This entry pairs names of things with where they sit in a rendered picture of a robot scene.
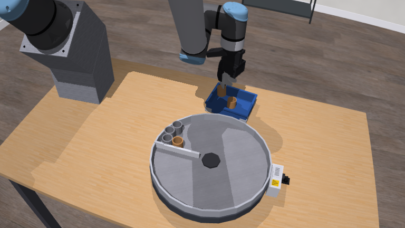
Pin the blue crate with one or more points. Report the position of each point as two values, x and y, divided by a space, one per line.
244 104

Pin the bronze bushing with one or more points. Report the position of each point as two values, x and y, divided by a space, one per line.
177 141
221 92
231 102

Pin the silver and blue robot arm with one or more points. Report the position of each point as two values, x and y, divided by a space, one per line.
52 20

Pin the dark grey metal sleeve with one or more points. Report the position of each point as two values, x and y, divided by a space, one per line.
167 139
170 130
178 127

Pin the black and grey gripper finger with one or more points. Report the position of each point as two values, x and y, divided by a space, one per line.
223 78
232 79

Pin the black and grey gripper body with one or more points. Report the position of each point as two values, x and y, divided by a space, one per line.
233 64

